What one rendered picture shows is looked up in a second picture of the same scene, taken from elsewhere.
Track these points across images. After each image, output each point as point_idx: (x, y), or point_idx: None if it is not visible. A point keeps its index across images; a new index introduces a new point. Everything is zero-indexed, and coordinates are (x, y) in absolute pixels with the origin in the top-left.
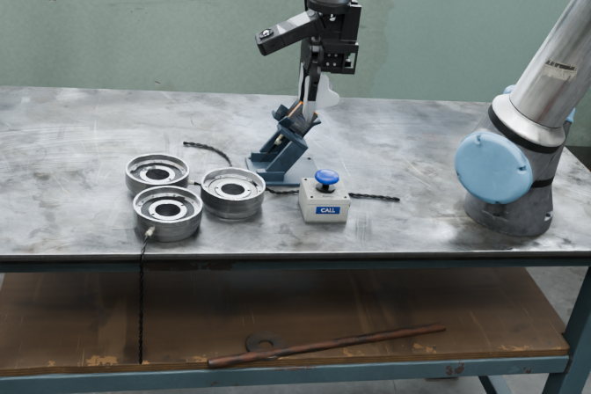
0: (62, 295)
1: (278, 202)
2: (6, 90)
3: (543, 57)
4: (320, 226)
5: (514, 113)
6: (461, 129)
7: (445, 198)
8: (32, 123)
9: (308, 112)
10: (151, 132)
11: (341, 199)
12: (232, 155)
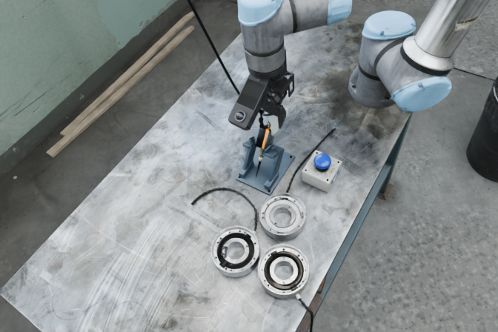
0: None
1: (297, 193)
2: (18, 281)
3: (452, 20)
4: (336, 187)
5: (436, 59)
6: None
7: (345, 105)
8: (87, 290)
9: (279, 133)
10: (161, 215)
11: (339, 165)
12: (225, 183)
